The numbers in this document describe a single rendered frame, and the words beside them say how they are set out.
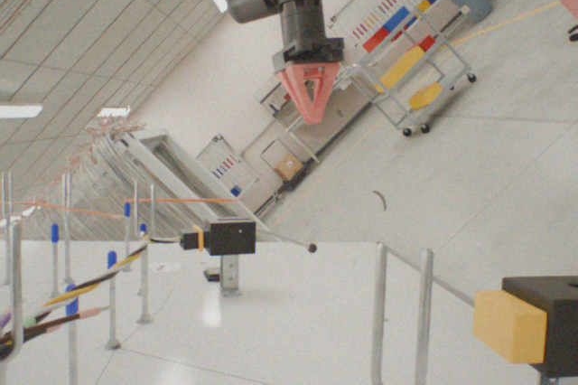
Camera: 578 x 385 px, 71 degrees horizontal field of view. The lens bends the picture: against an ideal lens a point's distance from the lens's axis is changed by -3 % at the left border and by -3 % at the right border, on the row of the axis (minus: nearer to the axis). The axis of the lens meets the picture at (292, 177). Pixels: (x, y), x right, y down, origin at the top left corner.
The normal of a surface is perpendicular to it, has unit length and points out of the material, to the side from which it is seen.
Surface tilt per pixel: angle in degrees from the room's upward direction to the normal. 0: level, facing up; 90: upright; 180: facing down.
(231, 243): 100
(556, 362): 90
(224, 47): 90
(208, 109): 90
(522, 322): 90
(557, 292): 47
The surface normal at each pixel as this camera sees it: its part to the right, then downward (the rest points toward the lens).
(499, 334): -0.99, -0.02
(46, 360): 0.03, -1.00
